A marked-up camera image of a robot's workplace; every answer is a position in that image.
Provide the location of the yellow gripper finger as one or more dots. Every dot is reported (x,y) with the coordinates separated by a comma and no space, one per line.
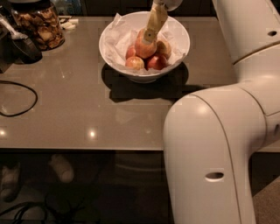
(157,18)

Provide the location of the large top red-yellow apple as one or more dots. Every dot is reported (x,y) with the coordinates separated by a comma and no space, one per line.
(144,49)

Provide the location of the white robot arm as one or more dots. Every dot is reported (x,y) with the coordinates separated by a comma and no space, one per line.
(210,135)

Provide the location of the right apple in bowl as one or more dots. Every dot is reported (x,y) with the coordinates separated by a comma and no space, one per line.
(164,48)

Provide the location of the white paper bowl liner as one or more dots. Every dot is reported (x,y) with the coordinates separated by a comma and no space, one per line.
(116,43)

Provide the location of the white ceramic bowl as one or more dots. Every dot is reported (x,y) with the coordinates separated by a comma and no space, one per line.
(175,35)

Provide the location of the left red apple in bowl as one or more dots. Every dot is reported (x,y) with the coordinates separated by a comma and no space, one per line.
(130,52)

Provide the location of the front right red apple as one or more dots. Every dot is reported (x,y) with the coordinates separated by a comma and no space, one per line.
(156,61)

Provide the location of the front left apple in bowl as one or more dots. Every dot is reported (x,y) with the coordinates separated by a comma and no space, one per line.
(135,63)

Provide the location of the white small items on table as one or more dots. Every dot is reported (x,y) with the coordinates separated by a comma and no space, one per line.
(68,23)

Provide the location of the glass jar of dried chips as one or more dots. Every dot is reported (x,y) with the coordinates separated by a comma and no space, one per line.
(40,19)

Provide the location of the black round device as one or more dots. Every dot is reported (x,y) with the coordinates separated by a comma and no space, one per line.
(26,50)

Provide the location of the white shoe right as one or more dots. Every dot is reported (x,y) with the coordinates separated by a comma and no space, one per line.
(62,167)

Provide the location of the white shoe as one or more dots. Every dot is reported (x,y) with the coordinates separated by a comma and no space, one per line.
(62,167)
(9,185)

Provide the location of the white shoe left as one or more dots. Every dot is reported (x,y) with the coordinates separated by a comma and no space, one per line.
(9,185)

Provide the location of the white spoon handle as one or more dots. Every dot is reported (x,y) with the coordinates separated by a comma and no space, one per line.
(15,35)

